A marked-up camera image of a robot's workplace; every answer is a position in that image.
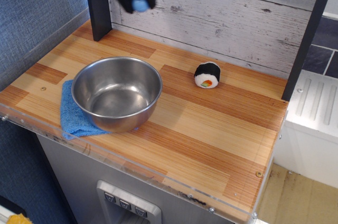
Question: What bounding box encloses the blue handled grey scoop spoon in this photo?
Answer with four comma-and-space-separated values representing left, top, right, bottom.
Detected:
132, 0, 149, 13

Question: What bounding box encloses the blue microfibre cloth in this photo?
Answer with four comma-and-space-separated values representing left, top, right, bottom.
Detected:
60, 80, 139, 141

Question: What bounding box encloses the stainless steel bowl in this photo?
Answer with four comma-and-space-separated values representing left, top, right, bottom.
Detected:
71, 57, 163, 133

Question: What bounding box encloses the plush sushi roll toy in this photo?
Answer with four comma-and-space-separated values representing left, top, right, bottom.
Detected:
194, 61, 221, 89

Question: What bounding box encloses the silver dispenser button panel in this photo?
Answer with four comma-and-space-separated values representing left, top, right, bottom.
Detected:
97, 180, 162, 223

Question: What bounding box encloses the white ribbed cabinet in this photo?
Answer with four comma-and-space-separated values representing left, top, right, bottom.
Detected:
274, 70, 337, 187

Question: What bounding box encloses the yellow black object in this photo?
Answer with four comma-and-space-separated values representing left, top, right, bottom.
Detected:
6, 214, 33, 224

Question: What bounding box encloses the dark grey right post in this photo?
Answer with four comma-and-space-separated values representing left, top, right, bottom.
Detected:
281, 0, 328, 101

